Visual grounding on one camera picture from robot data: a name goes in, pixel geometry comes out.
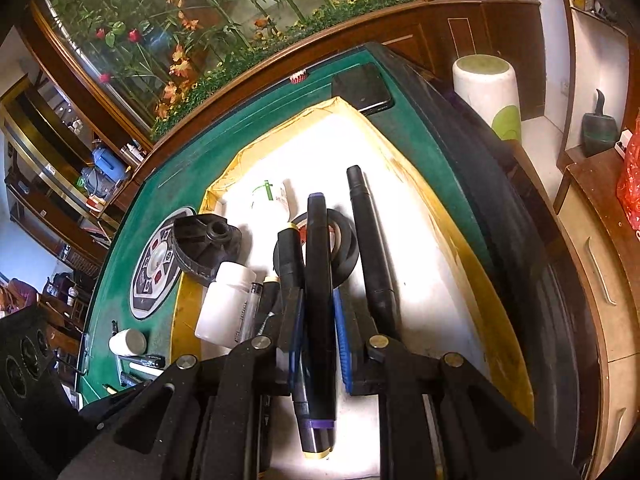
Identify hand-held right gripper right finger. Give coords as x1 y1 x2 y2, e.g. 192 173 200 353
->
334 287 581 480

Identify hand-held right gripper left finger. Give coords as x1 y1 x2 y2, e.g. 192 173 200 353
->
60 287 307 480

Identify black pen purple band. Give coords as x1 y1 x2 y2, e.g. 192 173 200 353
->
292 192 337 461

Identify white plastic bottle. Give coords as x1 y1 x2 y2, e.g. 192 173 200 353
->
193 261 257 349

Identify black tape roll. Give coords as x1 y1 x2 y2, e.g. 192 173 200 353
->
272 208 360 290

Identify white tray yellow taped rim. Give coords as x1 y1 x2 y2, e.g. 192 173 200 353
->
170 96 536 480

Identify thick black marker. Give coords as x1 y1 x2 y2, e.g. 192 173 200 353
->
346 165 399 343

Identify small white cup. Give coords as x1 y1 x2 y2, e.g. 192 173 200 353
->
108 328 148 357

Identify black plastic wheel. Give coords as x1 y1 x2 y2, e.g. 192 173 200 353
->
171 213 243 288

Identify small white bottle green print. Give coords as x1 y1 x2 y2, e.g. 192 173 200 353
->
249 179 282 217

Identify mahjong table control panel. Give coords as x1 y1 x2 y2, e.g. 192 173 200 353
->
129 205 198 321

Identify clear water jug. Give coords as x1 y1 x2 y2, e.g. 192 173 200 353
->
80 165 101 196

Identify wooden display cabinet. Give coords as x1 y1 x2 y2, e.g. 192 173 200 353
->
0 75 151 271

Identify black phone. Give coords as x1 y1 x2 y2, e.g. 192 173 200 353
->
330 63 396 116

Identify blue water container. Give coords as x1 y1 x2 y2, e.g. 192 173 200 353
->
92 142 132 181

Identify wooden drawer cabinet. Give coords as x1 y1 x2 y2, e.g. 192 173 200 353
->
552 147 640 480

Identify white green stool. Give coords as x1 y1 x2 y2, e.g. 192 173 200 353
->
451 54 523 142

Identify wooden sideboard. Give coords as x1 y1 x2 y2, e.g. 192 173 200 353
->
127 0 548 196

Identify red plastic bag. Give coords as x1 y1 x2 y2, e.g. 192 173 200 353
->
616 115 640 231

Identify dark green kettle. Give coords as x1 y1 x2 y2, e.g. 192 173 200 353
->
581 89 619 158

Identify flower mural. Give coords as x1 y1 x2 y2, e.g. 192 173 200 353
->
30 0 431 136

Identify wall shelf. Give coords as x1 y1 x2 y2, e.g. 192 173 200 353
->
570 0 630 36

